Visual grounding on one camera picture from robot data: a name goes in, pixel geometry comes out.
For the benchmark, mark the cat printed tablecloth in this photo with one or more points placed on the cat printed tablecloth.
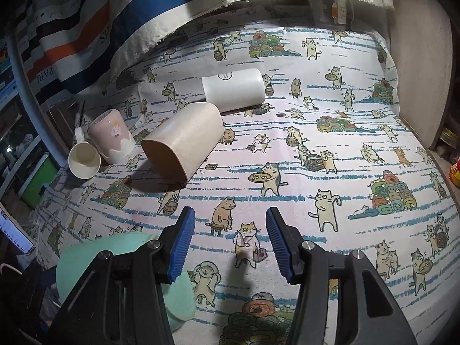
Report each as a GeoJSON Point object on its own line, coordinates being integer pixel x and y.
{"type": "Point", "coordinates": [294, 172]}

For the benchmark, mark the striped cloth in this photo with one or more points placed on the striped cloth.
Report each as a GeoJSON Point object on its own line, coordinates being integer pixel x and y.
{"type": "Point", "coordinates": [151, 10]}

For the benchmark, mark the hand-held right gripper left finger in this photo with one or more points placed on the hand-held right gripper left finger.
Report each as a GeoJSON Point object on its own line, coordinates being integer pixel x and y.
{"type": "Point", "coordinates": [182, 241]}

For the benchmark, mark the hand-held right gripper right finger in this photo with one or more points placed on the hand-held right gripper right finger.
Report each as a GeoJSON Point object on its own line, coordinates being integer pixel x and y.
{"type": "Point", "coordinates": [279, 244]}

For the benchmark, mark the green storage box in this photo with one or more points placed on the green storage box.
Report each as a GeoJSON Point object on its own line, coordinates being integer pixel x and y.
{"type": "Point", "coordinates": [34, 181]}

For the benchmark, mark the small cream cup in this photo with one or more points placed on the small cream cup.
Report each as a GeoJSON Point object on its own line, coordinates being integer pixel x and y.
{"type": "Point", "coordinates": [83, 160]}

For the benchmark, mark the beige cup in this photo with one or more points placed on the beige cup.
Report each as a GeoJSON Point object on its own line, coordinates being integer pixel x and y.
{"type": "Point", "coordinates": [181, 140]}

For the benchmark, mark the mint green cup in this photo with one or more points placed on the mint green cup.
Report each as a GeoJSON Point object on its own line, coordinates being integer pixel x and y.
{"type": "Point", "coordinates": [176, 305]}

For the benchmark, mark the pink cup with white base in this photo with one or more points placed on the pink cup with white base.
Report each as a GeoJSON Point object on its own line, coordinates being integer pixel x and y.
{"type": "Point", "coordinates": [109, 137]}

